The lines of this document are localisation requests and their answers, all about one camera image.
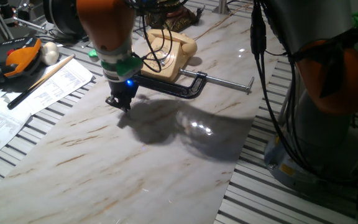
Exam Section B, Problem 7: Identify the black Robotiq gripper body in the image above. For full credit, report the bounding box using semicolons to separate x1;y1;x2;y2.
103;73;140;101

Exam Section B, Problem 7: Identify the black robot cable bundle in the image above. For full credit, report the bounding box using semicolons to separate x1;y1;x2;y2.
249;0;329;184

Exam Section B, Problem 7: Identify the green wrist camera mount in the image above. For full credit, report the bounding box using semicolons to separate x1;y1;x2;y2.
100;55;144;78

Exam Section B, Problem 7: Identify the silver metal rod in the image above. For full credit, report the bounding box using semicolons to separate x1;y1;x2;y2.
0;0;48;34

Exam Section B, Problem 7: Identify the white garlic-shaped object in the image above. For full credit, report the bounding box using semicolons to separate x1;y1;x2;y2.
40;41;60;67

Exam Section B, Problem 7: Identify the black filament spool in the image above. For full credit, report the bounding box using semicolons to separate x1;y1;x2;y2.
43;0;87;37

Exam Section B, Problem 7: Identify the black C-clamp with steel screw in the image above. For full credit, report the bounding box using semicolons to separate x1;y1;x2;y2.
132;70;255;100

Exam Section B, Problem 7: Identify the long wooden stick black handle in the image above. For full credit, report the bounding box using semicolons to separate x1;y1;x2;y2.
7;54;76;110

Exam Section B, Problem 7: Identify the aluminium profile post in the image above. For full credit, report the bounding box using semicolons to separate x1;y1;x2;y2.
211;0;230;15

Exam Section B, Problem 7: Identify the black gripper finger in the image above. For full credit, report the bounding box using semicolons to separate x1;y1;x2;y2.
105;94;121;109
118;96;133;113

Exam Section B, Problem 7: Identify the white marble pattern mat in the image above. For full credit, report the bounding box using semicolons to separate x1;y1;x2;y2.
0;11;287;224

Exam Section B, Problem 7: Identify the beige rotary phone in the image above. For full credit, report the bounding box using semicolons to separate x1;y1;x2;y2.
140;29;198;83

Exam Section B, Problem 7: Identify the orange black teach pendant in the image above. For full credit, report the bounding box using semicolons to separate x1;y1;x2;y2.
0;36;42;83

